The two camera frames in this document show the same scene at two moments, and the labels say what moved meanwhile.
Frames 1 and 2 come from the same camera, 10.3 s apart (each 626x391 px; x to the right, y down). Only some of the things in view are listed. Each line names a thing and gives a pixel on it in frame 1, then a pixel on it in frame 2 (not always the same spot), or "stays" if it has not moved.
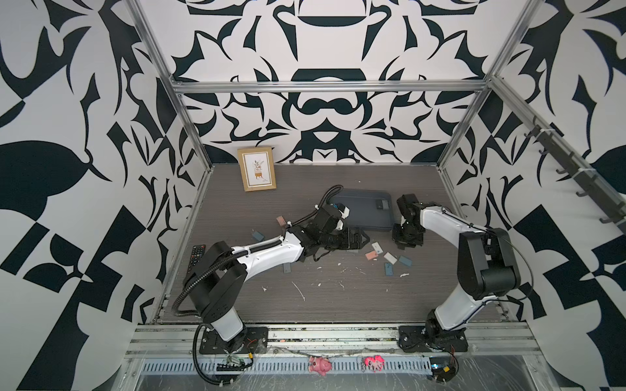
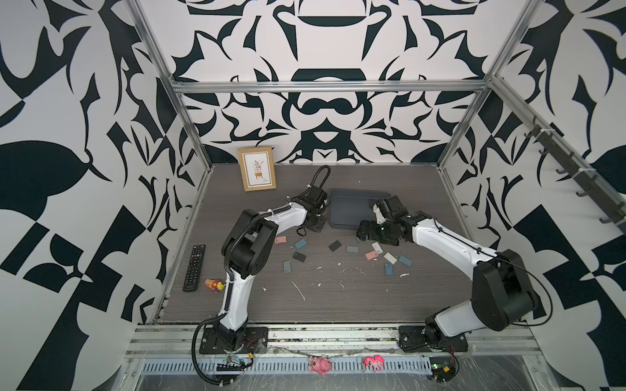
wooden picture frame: (257, 169) stays
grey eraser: (406, 261) stays
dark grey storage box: (370, 210) stays
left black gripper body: (339, 240) -> (318, 223)
